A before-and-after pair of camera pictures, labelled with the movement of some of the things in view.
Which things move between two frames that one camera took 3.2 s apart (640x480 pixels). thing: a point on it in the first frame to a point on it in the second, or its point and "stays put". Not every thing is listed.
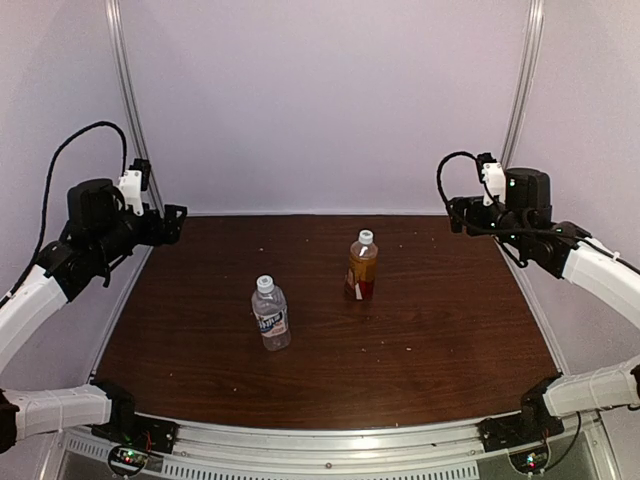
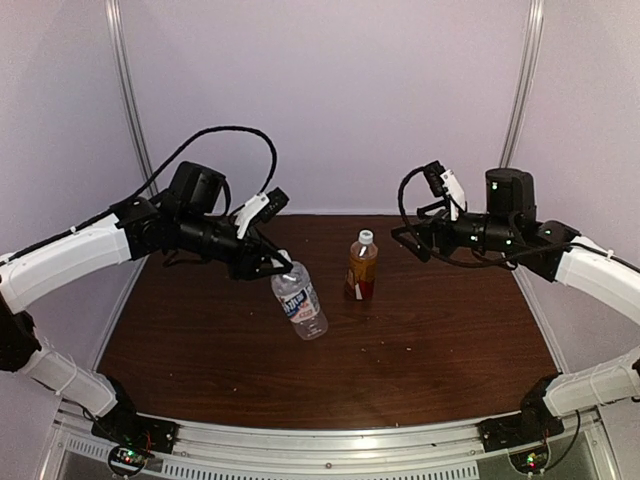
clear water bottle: x=269 y=303 to x=301 y=300
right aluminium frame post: x=527 y=79 stays put
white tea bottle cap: x=366 y=237 stays put
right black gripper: x=471 y=203 to x=440 y=225
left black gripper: x=171 y=229 to x=251 y=251
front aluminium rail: x=342 y=450 stays put
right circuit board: x=532 y=460 stays put
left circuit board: x=127 y=461 stays put
